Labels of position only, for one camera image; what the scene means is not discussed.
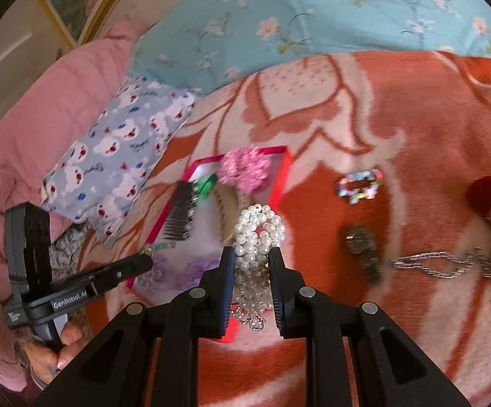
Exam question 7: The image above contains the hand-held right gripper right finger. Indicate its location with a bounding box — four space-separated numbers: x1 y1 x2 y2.
268 246 472 407

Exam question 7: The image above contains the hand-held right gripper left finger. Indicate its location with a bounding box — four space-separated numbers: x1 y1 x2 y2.
31 246 236 407

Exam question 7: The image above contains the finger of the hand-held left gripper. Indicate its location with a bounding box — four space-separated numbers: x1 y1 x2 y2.
86 254 155 299

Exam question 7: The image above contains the purple flower hair tie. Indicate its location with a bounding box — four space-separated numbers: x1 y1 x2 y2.
137 263 166 290

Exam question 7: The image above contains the purple chiffon flower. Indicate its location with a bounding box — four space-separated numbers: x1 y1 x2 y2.
175 260 209 286

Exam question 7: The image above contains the pink-rimmed white box lid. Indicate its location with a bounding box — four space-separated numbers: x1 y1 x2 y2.
129 146 293 344

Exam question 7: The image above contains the white pearl hair tie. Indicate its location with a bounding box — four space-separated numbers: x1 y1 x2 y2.
229 203 287 332

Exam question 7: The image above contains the gold headband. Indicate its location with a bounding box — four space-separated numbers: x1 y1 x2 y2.
212 187 251 242

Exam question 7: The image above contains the black hair comb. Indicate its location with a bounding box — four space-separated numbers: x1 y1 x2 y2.
163 181 196 241

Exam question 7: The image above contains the green hair clip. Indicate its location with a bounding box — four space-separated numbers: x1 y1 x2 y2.
195 174 219 201

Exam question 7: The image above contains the pink flower hair tie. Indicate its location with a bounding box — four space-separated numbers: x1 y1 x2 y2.
220 146 272 194

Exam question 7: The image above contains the person's left hand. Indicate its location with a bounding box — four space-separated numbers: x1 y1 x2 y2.
24 321 89 386

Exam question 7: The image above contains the grey patterned cloth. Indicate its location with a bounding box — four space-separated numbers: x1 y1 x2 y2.
51 222 90 264

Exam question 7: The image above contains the bear print pillow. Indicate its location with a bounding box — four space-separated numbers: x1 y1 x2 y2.
42 74 197 242

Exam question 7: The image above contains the pink quilt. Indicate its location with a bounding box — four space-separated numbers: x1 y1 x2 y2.
0 21 153 395

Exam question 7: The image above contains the orange and white blanket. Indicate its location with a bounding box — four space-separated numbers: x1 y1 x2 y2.
72 49 491 407

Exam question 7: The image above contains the gold framed picture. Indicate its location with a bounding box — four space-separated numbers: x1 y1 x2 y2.
38 0 145 49

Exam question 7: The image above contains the teal floral pillow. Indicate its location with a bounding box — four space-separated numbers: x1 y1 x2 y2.
131 0 491 94

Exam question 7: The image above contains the colourful bead bracelet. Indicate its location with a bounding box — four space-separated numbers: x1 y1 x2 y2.
336 170 384 202

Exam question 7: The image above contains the silver chain necklace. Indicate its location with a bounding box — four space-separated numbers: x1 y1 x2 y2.
392 249 491 281

